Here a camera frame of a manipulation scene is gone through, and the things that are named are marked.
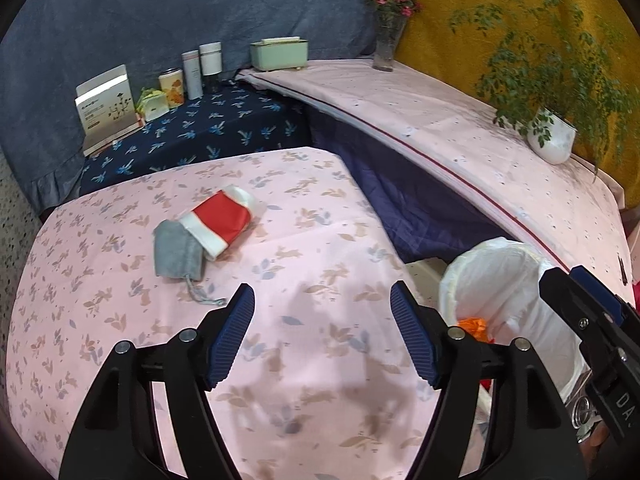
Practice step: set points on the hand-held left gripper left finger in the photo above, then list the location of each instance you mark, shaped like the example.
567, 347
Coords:
230, 340

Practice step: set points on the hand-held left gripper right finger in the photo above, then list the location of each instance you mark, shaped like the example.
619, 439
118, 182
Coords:
412, 340

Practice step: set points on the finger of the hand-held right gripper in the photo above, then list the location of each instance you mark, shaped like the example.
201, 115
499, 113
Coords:
575, 305
602, 297

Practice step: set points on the small orange plastic bag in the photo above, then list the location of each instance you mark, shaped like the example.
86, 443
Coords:
472, 327

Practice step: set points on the trash bin with white liner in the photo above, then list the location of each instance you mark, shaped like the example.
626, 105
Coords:
505, 290

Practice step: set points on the red and white pouch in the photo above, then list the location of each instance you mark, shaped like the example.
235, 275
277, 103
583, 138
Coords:
220, 220

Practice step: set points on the chrome metal fixture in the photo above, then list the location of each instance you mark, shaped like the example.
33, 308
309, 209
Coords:
580, 412

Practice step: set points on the pink floral tablecloth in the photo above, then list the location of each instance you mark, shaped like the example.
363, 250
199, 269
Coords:
310, 240

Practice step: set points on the purple quilted cloth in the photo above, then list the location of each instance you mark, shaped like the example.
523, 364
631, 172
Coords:
415, 200

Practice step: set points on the white plant pot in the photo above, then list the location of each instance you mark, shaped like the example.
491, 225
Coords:
552, 137

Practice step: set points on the dark blue floral cloth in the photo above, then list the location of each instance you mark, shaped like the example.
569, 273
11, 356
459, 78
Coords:
210, 130

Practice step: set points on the pale pink shelf cloth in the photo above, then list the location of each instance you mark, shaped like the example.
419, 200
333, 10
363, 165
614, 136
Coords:
450, 120

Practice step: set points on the green leafy plant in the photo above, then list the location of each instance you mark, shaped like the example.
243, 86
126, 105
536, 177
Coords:
530, 70

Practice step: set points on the green snack packet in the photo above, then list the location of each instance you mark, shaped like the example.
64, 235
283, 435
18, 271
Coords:
151, 105

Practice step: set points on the yellow printed can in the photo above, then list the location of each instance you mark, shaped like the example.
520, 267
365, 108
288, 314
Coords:
171, 89

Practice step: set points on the white printed gift box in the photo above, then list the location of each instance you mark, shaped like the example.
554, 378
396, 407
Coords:
105, 107

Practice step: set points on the white tube bottle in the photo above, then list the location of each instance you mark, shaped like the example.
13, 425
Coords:
192, 75

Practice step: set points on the white jar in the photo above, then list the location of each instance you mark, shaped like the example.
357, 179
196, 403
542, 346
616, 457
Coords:
210, 59

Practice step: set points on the pale green tissue box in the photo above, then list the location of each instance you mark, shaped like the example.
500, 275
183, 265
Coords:
279, 54

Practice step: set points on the glass vase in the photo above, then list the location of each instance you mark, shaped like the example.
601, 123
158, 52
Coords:
387, 47

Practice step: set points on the blue backdrop cloth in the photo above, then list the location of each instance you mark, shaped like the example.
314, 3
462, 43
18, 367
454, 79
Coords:
125, 15

